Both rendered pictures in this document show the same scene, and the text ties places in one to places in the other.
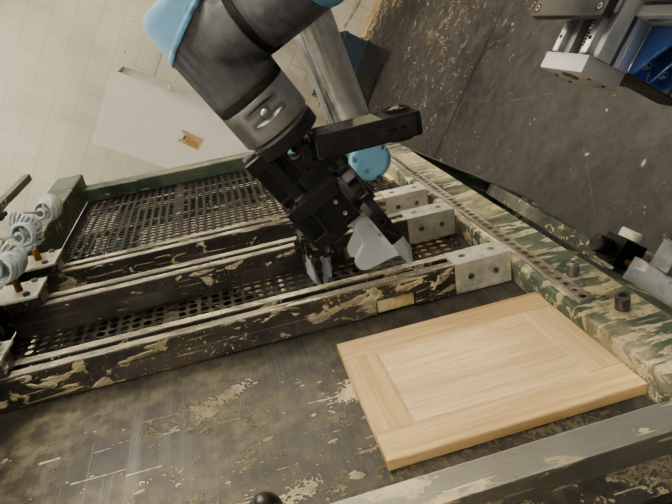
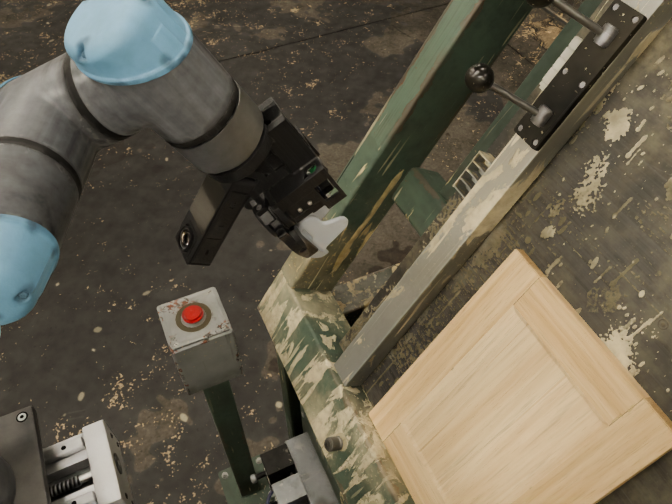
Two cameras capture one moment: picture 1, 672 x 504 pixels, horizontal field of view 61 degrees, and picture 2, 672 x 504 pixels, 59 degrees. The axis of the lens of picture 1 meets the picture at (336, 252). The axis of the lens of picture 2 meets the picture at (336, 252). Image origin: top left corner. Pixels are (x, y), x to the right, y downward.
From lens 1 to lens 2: 1.01 m
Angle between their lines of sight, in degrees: 101
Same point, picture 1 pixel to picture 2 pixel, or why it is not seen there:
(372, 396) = (569, 333)
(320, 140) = not seen: hidden behind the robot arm
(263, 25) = not seen: hidden behind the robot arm
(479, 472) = (436, 256)
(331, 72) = not seen: outside the picture
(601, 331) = (386, 473)
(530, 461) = (410, 282)
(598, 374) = (395, 420)
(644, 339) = (358, 457)
